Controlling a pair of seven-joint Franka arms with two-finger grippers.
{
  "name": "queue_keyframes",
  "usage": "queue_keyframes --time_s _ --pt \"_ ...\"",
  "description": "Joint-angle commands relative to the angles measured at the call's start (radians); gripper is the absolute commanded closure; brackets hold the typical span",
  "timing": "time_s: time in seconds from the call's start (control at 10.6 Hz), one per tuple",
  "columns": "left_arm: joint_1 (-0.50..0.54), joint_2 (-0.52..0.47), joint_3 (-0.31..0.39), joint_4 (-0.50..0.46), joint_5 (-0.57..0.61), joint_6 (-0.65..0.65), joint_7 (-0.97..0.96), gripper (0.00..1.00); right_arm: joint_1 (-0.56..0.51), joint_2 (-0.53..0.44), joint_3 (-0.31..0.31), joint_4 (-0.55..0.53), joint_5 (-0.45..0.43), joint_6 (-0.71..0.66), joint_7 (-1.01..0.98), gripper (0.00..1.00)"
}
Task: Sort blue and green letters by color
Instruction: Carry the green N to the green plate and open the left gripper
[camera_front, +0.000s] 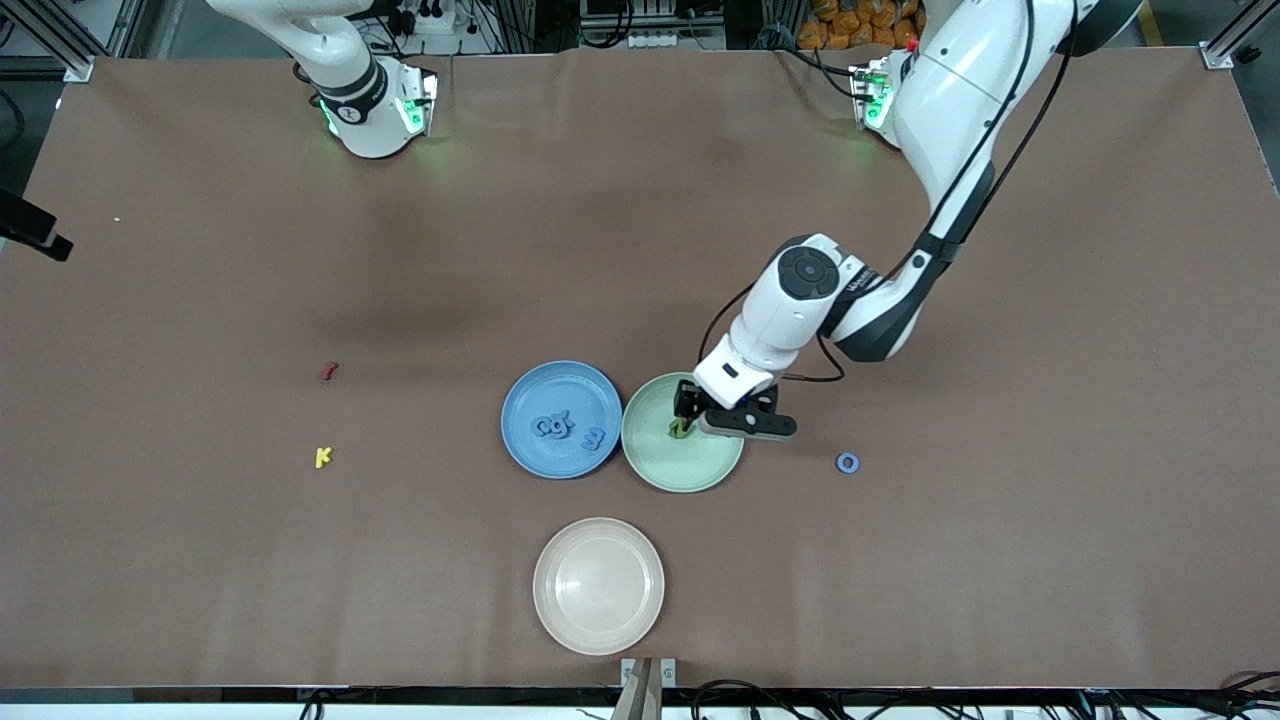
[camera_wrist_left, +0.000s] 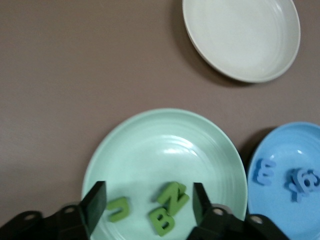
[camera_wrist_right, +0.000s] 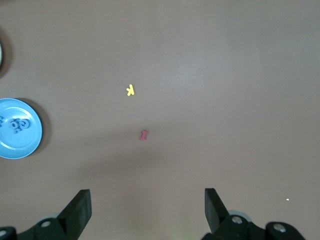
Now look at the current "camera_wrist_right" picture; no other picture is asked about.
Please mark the blue plate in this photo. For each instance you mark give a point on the blue plate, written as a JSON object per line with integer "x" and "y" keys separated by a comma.
{"x": 25, "y": 145}

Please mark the beige plate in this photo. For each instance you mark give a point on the beige plate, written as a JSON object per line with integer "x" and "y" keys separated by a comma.
{"x": 0, "y": 52}

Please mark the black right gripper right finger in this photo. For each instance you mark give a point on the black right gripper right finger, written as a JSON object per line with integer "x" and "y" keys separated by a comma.
{"x": 217, "y": 220}

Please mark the blue foam digit 9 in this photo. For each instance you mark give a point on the blue foam digit 9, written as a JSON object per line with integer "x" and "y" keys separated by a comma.
{"x": 14, "y": 125}

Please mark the red foam letter I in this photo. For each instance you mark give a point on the red foam letter I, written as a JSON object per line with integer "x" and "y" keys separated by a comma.
{"x": 143, "y": 135}

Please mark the brown table mat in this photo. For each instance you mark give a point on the brown table mat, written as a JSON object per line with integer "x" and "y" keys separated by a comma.
{"x": 200, "y": 75}

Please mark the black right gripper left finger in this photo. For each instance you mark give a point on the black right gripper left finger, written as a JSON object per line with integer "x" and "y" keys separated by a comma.
{"x": 70, "y": 220}

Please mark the yellow foam letter K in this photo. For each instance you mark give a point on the yellow foam letter K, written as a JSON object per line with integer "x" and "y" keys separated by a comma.
{"x": 130, "y": 91}

